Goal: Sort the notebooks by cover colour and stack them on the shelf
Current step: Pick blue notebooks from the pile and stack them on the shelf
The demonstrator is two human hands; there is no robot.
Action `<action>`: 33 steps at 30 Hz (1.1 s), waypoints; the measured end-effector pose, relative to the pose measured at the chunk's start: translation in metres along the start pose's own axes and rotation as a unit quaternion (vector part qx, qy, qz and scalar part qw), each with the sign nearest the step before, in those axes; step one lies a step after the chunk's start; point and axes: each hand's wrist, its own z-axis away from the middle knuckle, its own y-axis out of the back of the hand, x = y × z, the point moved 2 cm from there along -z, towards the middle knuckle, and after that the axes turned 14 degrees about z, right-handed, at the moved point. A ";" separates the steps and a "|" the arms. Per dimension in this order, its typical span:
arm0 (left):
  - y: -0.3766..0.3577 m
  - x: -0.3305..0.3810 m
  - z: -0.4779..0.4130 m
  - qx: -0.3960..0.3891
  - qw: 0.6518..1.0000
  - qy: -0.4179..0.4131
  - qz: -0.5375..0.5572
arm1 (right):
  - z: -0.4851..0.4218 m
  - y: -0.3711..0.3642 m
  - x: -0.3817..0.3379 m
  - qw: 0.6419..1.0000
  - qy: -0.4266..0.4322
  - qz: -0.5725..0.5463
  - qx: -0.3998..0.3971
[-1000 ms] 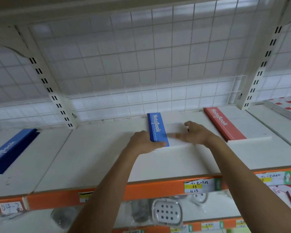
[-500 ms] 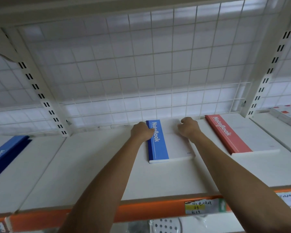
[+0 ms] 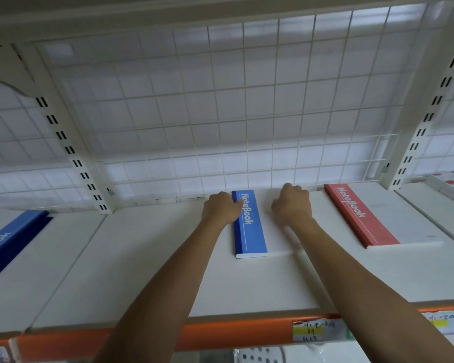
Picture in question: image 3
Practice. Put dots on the person's right hand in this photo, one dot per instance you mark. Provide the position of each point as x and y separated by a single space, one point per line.
293 207

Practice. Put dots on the person's right forearm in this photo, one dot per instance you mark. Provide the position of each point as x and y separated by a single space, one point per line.
355 283

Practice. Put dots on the white overhead shelf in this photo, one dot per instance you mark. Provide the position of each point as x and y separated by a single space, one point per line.
174 15

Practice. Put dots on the dark blue spine notebook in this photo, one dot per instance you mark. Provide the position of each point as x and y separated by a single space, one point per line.
7 241

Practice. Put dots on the red and white notebook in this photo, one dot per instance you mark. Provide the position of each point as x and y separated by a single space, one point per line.
363 219

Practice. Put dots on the orange shelf edge strip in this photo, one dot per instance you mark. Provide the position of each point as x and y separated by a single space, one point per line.
234 334

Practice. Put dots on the person's left hand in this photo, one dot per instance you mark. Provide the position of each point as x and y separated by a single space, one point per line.
219 209

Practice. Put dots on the yellow-marked price label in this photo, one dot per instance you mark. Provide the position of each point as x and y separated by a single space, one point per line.
317 330
444 322

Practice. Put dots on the blue and white notebook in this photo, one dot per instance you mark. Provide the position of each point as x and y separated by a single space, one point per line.
251 238

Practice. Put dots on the white slotted shelf upright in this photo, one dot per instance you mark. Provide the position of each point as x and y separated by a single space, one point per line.
70 147
420 132

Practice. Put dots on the wide white shelf board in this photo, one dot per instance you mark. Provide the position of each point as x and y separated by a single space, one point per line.
136 268

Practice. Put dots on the person's left thumb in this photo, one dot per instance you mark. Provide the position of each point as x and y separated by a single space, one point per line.
238 212

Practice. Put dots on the person's left forearm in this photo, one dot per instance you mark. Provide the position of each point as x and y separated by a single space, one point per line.
174 291

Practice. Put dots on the person's right thumb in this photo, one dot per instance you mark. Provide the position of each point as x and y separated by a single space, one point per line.
277 211

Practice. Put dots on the stack of red-white notebooks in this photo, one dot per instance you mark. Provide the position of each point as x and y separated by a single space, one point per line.
452 183

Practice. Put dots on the white dotted package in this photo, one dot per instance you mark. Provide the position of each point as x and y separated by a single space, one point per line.
261 356

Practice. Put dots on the white shelf bracket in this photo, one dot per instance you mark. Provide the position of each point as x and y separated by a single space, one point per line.
7 67

